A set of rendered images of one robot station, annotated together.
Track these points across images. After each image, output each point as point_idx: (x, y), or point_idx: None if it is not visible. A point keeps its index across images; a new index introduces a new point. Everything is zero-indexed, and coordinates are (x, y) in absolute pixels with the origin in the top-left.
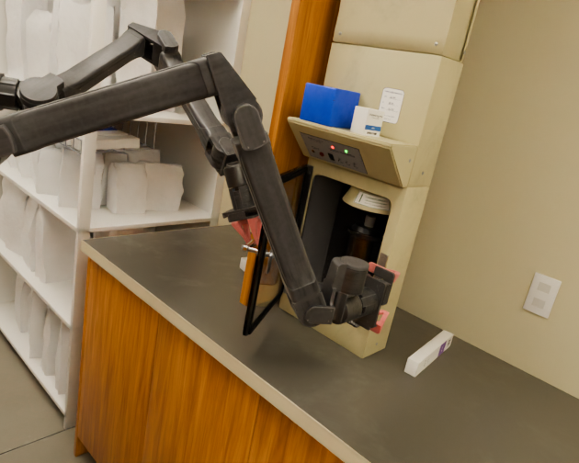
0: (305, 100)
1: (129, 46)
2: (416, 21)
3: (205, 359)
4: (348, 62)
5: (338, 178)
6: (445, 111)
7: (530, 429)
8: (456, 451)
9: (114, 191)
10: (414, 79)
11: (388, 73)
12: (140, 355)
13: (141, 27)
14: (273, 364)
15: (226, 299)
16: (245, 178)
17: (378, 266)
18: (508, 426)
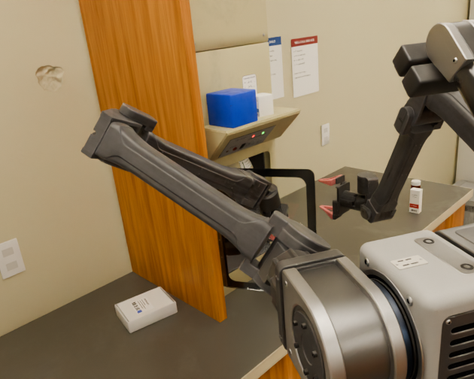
0: (234, 110)
1: (148, 144)
2: (248, 21)
3: (287, 357)
4: (210, 66)
5: (232, 162)
6: None
7: (319, 214)
8: (357, 234)
9: None
10: (258, 63)
11: (241, 65)
12: None
13: (110, 113)
14: None
15: (217, 331)
16: (414, 151)
17: (338, 177)
18: (321, 219)
